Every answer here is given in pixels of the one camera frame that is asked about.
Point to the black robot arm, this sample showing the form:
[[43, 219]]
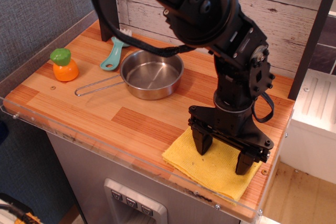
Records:
[[240, 52]]

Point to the white toy sink unit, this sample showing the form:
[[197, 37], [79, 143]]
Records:
[[309, 144]]

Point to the stainless steel saucepan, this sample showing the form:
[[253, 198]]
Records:
[[146, 76]]

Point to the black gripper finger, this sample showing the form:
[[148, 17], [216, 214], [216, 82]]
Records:
[[244, 163], [202, 139]]

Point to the orange object bottom left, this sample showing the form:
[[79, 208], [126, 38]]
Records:
[[21, 216]]

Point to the clear acrylic front guard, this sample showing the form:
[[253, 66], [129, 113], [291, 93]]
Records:
[[136, 132]]

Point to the teal dish brush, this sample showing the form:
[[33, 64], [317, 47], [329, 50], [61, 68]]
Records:
[[113, 60]]

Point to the dark right vertical post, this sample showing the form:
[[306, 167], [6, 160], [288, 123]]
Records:
[[314, 36]]

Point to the orange toy carrot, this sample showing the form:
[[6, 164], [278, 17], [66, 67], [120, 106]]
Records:
[[65, 68]]

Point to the silver toy fridge cabinet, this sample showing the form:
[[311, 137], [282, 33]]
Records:
[[112, 191]]

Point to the yellow rag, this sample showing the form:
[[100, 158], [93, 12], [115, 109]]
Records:
[[214, 170]]

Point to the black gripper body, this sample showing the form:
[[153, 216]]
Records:
[[235, 128]]

